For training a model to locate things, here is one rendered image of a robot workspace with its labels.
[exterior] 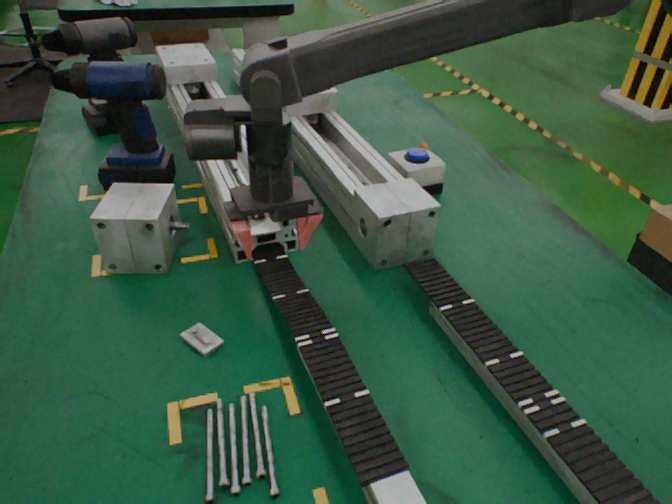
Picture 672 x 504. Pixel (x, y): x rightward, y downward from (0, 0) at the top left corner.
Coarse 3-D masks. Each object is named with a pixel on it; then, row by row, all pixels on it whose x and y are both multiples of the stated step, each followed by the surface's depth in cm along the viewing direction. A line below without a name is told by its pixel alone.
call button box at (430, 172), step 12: (396, 156) 99; (432, 156) 99; (396, 168) 98; (408, 168) 95; (420, 168) 96; (432, 168) 96; (444, 168) 97; (420, 180) 97; (432, 180) 98; (432, 192) 99
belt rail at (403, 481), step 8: (296, 344) 67; (408, 472) 51; (384, 480) 51; (392, 480) 51; (400, 480) 51; (408, 480) 51; (368, 488) 51; (376, 488) 50; (384, 488) 50; (392, 488) 50; (400, 488) 50; (408, 488) 50; (416, 488) 50; (368, 496) 51; (376, 496) 49; (384, 496) 49; (392, 496) 49; (400, 496) 49; (408, 496) 49; (416, 496) 49
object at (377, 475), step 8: (384, 456) 52; (392, 456) 52; (400, 456) 52; (368, 464) 51; (376, 464) 51; (384, 464) 52; (392, 464) 52; (400, 464) 51; (408, 464) 51; (360, 472) 51; (368, 472) 51; (376, 472) 51; (384, 472) 51; (392, 472) 51; (400, 472) 51; (360, 480) 50; (368, 480) 50; (376, 480) 50
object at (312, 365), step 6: (330, 354) 63; (336, 354) 62; (342, 354) 62; (312, 360) 61; (318, 360) 61; (324, 360) 62; (330, 360) 62; (336, 360) 62; (342, 360) 62; (348, 360) 62; (312, 366) 61; (318, 366) 61; (324, 366) 61; (330, 366) 61; (336, 366) 61; (312, 372) 60; (318, 372) 60
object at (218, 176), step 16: (176, 96) 114; (192, 96) 122; (208, 96) 119; (224, 96) 114; (176, 112) 120; (208, 160) 90; (224, 160) 97; (240, 160) 99; (208, 176) 91; (224, 176) 86; (240, 176) 92; (208, 192) 95; (224, 192) 82; (224, 224) 85; (256, 224) 82; (272, 224) 82; (288, 224) 81; (256, 240) 81; (272, 240) 82; (288, 240) 83; (240, 256) 82
